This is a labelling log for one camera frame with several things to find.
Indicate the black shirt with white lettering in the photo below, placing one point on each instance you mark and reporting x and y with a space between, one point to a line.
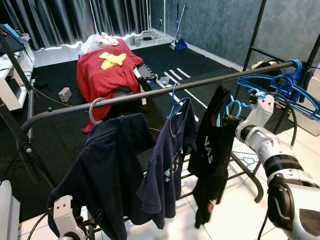
212 150

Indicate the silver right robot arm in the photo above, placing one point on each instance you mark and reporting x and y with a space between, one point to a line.
280 165

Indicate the grey clothes hanger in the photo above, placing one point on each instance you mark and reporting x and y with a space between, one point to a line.
91 111

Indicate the plain navy shirt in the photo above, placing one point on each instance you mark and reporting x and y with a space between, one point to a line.
105 175

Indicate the navy shirt with small print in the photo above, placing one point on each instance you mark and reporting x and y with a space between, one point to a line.
170 165

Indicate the grey cushioned ottoman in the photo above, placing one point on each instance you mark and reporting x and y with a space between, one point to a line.
9 215

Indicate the small grey box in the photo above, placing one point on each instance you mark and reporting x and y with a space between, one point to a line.
65 94

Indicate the red shirt with yellow print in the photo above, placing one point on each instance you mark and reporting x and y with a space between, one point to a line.
100 80

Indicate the white plastic bag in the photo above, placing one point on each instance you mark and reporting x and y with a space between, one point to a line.
97 42

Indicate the white shelf unit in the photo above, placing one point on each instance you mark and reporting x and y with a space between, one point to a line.
12 85

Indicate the dark pleated curtain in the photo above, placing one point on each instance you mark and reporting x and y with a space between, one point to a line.
75 20

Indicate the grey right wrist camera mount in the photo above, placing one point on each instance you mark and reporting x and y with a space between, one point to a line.
260 112

